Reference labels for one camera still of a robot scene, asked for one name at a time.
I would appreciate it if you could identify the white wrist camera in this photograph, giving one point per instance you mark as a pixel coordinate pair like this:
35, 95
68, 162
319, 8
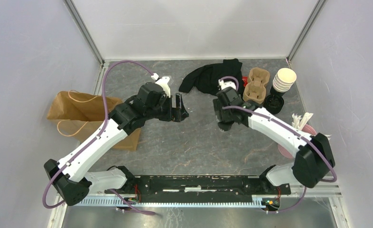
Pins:
164, 82
226, 83

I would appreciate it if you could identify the stack of black lids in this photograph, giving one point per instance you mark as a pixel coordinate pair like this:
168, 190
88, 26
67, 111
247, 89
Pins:
273, 103

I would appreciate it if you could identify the brown cardboard cup carrier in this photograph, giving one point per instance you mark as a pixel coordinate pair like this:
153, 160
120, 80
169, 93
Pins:
255, 89

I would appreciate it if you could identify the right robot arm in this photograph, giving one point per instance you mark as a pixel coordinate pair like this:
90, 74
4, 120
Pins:
313, 158

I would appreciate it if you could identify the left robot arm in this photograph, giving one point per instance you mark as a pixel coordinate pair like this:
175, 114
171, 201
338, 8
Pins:
70, 175

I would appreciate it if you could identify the black cloth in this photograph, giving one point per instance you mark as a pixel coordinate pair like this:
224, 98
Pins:
205, 79

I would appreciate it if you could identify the pink straw holder cup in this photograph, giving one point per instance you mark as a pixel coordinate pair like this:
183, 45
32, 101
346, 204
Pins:
284, 151

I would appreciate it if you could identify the red small object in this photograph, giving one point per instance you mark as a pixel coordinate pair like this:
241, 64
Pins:
245, 80

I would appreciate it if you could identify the brown paper bag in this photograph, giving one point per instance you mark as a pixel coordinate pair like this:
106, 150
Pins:
76, 114

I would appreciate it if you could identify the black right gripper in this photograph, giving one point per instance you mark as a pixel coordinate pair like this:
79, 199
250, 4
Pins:
218, 107

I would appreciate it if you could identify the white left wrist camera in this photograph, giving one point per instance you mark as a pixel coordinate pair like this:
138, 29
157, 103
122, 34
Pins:
164, 82

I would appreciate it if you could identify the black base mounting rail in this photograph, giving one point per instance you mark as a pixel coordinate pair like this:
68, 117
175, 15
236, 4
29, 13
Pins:
200, 189

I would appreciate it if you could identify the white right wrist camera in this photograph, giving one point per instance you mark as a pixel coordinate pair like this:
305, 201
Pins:
226, 83

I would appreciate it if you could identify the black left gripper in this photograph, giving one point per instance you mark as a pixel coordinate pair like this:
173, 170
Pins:
177, 114

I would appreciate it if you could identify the stack of white paper cups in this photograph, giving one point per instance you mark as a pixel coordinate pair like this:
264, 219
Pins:
283, 81

